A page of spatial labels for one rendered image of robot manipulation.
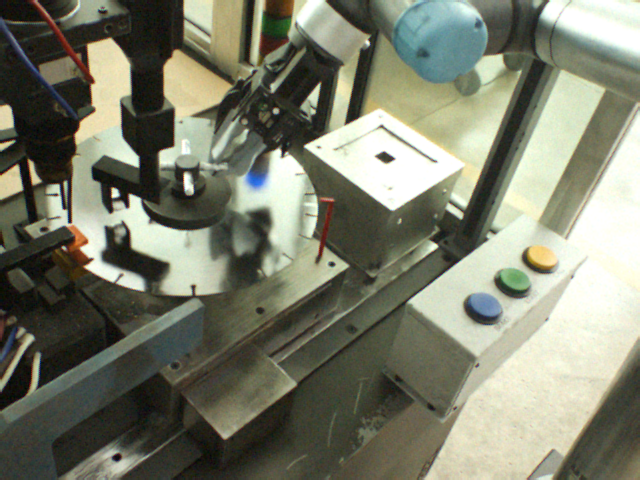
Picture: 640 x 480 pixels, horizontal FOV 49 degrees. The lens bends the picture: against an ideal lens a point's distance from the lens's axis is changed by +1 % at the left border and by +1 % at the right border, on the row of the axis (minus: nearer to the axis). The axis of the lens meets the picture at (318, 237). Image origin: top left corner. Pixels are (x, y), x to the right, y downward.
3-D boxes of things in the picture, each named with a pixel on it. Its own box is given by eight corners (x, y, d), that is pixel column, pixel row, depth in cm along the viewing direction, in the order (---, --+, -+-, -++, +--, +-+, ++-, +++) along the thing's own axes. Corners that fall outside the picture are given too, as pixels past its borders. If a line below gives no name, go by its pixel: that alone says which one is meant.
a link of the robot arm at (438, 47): (535, 10, 64) (472, -49, 70) (430, 18, 59) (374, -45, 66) (504, 83, 69) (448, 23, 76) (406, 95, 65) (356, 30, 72)
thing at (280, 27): (276, 20, 106) (278, 1, 104) (296, 33, 104) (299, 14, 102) (253, 27, 103) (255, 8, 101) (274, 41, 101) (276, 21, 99)
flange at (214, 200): (208, 236, 83) (209, 221, 81) (122, 206, 84) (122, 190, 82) (245, 183, 91) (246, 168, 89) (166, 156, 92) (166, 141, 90)
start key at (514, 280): (506, 272, 95) (511, 262, 94) (531, 290, 93) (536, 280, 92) (489, 286, 93) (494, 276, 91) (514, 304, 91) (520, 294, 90)
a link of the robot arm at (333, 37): (316, -20, 77) (372, 26, 80) (290, 14, 79) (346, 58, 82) (318, -2, 71) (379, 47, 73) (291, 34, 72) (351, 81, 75)
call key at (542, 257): (533, 250, 99) (538, 240, 98) (557, 267, 97) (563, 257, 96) (517, 263, 97) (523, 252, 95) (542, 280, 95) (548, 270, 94)
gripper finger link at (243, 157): (208, 193, 83) (254, 136, 79) (213, 170, 88) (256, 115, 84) (230, 207, 84) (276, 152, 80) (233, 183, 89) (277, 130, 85)
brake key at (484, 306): (476, 297, 91) (481, 286, 90) (502, 316, 89) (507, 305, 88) (459, 311, 89) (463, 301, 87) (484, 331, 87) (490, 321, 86)
